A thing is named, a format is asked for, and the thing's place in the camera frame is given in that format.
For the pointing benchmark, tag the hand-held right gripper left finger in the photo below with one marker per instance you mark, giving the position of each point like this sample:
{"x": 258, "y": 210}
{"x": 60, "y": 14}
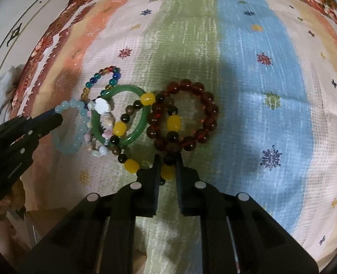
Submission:
{"x": 157, "y": 187}

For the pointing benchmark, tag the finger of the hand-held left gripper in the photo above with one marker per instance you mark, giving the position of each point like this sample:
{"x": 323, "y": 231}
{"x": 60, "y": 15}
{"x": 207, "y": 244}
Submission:
{"x": 47, "y": 127}
{"x": 47, "y": 115}

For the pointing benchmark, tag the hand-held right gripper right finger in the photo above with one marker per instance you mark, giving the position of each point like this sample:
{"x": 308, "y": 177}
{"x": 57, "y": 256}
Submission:
{"x": 178, "y": 187}

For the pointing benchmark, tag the person's left hand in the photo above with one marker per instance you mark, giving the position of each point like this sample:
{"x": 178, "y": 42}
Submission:
{"x": 14, "y": 194}

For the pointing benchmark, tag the grey white cloth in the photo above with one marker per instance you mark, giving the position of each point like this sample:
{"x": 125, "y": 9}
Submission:
{"x": 1, "y": 91}

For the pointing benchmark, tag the green jade bangle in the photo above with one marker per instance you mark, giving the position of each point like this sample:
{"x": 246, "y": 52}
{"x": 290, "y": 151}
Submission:
{"x": 122, "y": 89}

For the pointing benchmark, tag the striped pastel blanket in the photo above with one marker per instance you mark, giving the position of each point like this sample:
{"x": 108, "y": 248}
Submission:
{"x": 242, "y": 62}

